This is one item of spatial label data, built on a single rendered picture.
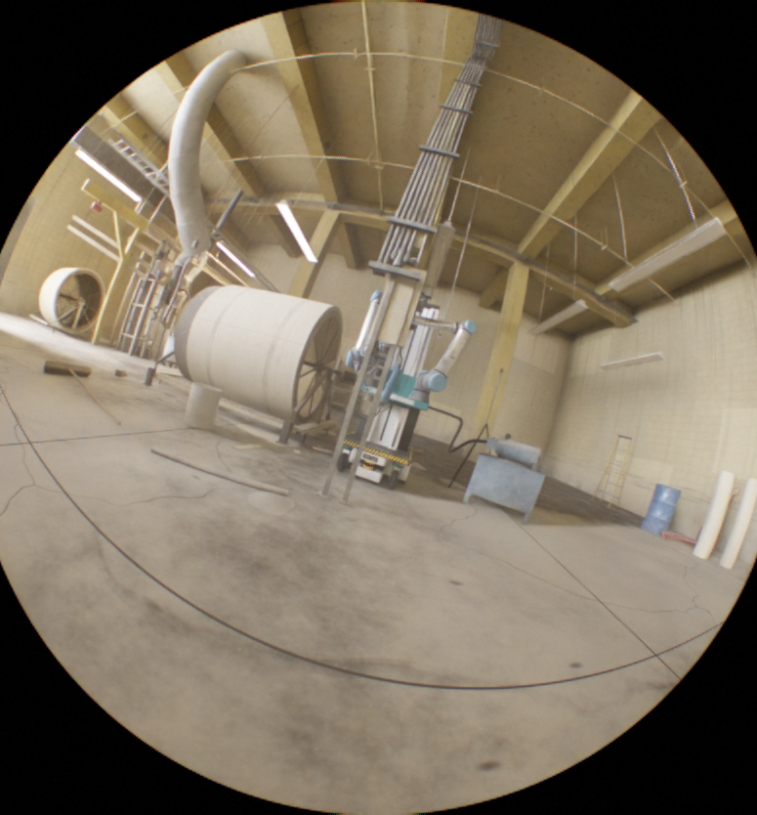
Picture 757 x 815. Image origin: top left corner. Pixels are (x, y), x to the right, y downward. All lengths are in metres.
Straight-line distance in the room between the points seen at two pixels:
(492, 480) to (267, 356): 2.69
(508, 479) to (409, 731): 2.45
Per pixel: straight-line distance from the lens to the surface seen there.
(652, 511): 6.05
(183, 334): 4.10
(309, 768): 0.71
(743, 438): 7.88
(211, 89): 7.13
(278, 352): 3.14
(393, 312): 1.88
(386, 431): 2.70
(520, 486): 2.87
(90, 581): 0.97
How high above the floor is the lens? 0.68
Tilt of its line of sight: 1 degrees down
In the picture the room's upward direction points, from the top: 18 degrees clockwise
